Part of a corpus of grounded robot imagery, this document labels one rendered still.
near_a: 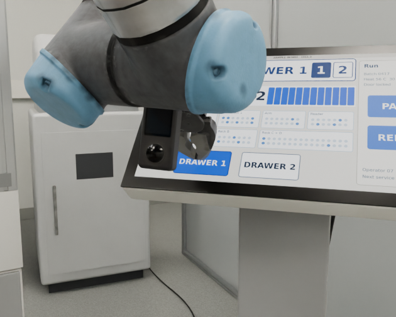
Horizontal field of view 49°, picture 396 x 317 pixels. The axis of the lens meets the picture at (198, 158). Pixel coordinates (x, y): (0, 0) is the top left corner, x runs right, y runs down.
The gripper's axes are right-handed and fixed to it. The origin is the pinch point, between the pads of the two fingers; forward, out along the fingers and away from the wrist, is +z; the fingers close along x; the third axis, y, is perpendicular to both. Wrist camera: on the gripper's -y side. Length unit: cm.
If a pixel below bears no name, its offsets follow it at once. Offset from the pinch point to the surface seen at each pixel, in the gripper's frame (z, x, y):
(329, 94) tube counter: 2.4, -19.4, 15.1
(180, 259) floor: 216, 75, 49
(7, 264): 9.4, 34.5, -18.5
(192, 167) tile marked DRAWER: 2.4, 1.4, -0.4
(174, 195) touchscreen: 4.0, 4.0, -4.8
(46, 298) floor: 159, 125, 1
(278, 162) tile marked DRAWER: 2.4, -12.4, 1.4
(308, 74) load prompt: 2.4, -15.7, 19.5
